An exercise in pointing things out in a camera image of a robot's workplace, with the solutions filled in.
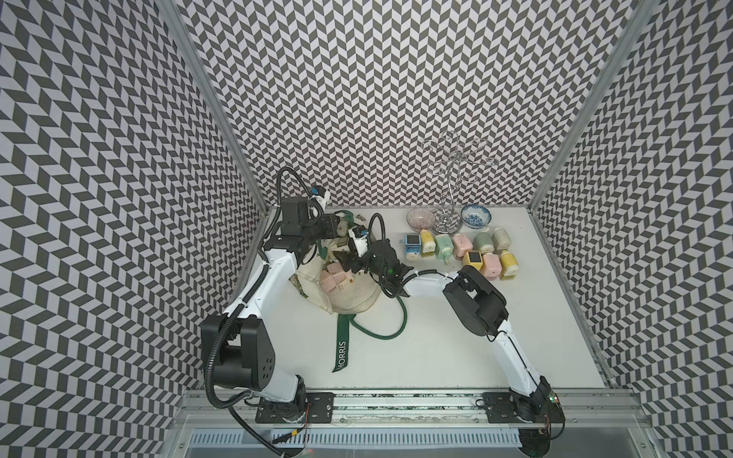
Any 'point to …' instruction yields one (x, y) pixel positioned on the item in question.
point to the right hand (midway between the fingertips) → (342, 249)
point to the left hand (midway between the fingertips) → (339, 219)
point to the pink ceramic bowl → (420, 218)
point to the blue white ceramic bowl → (475, 217)
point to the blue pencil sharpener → (412, 246)
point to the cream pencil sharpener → (501, 239)
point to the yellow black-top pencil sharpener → (472, 259)
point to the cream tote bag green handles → (354, 294)
